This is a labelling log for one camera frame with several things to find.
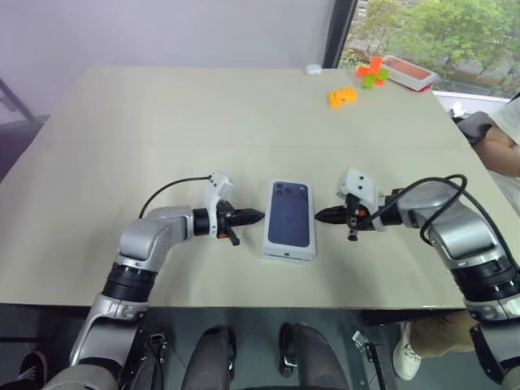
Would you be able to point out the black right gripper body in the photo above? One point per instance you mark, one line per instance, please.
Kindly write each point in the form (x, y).
(352, 217)

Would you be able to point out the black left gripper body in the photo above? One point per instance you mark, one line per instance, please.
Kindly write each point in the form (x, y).
(224, 219)

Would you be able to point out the white smartphone box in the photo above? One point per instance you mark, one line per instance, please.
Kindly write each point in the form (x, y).
(288, 219)

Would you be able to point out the person bare forearm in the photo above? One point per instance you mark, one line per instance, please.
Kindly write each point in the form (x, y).
(495, 150)

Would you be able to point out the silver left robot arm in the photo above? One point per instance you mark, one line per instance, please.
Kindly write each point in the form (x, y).
(146, 239)

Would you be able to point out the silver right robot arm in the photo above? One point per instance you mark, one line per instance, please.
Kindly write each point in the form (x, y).
(459, 231)

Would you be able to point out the yellow-orange toy block stack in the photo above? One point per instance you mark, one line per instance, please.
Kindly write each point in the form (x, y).
(341, 97)

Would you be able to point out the silver metal clamp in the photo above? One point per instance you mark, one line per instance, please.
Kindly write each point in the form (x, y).
(362, 343)
(158, 345)

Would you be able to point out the green toy block piece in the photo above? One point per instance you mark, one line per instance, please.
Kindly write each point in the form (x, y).
(369, 82)

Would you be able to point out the dark rounded shape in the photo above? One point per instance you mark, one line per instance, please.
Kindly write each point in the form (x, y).
(313, 357)
(211, 357)

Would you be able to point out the white earbuds case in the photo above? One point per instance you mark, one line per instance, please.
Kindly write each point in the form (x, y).
(313, 69)

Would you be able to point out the white sneaker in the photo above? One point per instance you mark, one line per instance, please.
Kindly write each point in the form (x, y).
(407, 353)

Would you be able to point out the orange toy block piece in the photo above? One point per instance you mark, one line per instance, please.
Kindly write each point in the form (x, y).
(371, 67)

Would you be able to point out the person tan trouser leg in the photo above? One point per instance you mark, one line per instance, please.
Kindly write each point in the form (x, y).
(445, 335)

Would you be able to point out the dark grey chair armrest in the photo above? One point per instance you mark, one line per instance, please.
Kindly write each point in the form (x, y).
(473, 128)

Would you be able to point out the crumpled white tissue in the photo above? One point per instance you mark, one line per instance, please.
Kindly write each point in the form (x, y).
(458, 109)

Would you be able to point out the person in white shirt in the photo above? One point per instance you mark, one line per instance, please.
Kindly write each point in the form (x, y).
(510, 118)

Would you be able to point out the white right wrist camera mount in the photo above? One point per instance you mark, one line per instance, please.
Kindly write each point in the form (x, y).
(361, 185)

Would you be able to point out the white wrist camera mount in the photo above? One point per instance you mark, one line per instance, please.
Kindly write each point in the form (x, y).
(361, 185)
(217, 185)

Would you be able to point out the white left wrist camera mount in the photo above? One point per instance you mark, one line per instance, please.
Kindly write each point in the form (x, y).
(217, 185)

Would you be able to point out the black window frame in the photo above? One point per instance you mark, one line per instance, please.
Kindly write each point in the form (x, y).
(341, 32)

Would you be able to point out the dark furniture frame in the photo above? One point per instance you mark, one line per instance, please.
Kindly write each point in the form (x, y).
(16, 109)

